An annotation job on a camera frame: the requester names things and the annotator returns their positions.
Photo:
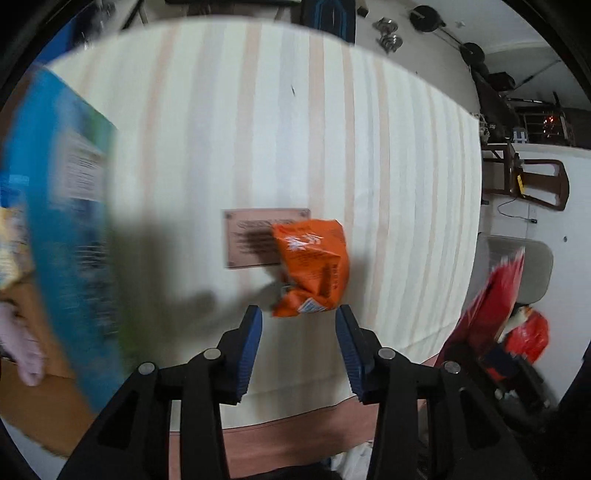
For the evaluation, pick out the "grey cushioned chair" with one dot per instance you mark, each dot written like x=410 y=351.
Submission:
x=537 y=269

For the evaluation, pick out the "open cardboard box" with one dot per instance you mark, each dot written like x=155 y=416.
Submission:
x=55 y=155

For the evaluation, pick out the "red plastic bag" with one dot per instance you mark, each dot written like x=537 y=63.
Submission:
x=529 y=335

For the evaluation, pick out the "blue black weight bench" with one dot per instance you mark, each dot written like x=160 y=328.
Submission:
x=336 y=17

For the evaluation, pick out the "chrome dumbbell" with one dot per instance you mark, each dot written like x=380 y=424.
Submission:
x=390 y=41

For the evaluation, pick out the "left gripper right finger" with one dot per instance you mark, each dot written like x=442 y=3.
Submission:
x=380 y=376

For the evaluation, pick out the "floor barbell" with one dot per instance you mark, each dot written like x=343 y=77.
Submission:
x=426 y=19

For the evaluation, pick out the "red snack bag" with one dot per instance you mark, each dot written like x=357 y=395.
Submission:
x=481 y=324

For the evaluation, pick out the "brown wooden chair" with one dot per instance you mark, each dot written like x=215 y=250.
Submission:
x=543 y=182

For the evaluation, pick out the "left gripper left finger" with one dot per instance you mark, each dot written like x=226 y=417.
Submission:
x=218 y=376

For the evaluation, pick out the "orange snack bag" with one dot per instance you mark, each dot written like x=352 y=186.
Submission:
x=316 y=262

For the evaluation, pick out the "pink card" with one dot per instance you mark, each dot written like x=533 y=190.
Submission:
x=249 y=234

